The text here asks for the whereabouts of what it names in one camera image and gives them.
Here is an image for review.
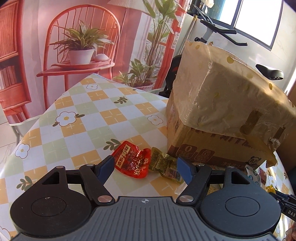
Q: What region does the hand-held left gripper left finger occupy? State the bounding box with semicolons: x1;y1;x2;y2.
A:
43;156;115;205

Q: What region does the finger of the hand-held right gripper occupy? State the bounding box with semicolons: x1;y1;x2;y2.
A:
269;190;296;206

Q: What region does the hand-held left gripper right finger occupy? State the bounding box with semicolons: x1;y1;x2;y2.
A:
177;157;250;205

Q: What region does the green snack packet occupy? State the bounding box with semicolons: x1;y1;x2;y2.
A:
148;147;186;185

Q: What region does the red snack packet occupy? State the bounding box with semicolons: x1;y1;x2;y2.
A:
113;140;151;179

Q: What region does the brown cardboard box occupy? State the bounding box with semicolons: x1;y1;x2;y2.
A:
166;93;278;171

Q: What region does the dark brown snack packet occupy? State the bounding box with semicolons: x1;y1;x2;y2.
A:
258;167;270;184

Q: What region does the white and blue snack packet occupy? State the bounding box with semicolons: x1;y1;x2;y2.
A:
245;165;262;186

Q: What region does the cardboard box with plastic liner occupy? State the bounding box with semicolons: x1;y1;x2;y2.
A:
173;39;291;168

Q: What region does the black exercise bike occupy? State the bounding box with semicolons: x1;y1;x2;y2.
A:
159;0;285;98

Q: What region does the printed room backdrop cloth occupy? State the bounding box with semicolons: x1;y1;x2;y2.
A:
0;0;186;149

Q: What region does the dark framed window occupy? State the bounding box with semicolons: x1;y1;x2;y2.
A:
215;0;295;51

